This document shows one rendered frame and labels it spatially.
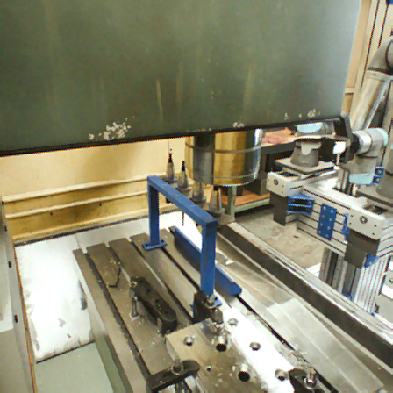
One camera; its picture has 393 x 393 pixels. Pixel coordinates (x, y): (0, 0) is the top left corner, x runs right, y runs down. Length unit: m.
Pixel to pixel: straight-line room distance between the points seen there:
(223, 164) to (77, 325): 1.08
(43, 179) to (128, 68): 1.24
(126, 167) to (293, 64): 1.25
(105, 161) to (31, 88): 1.27
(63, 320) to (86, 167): 0.68
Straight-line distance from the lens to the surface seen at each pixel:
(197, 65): 0.52
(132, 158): 1.74
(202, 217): 1.03
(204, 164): 0.66
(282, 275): 1.71
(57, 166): 1.66
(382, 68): 1.39
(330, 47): 0.69
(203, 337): 0.98
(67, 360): 1.49
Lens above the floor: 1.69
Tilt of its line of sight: 23 degrees down
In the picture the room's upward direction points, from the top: 1 degrees clockwise
